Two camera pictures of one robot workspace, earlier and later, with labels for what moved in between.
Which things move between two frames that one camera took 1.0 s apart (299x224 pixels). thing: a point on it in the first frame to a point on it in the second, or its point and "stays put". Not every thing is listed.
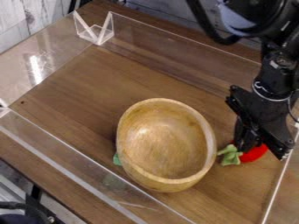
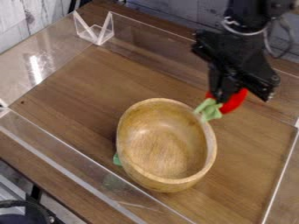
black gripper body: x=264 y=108 to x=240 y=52
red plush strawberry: x=230 y=157 to x=211 y=109
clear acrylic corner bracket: x=95 y=33 stays put
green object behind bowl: x=116 y=159 stays put
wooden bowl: x=166 y=144 stays put
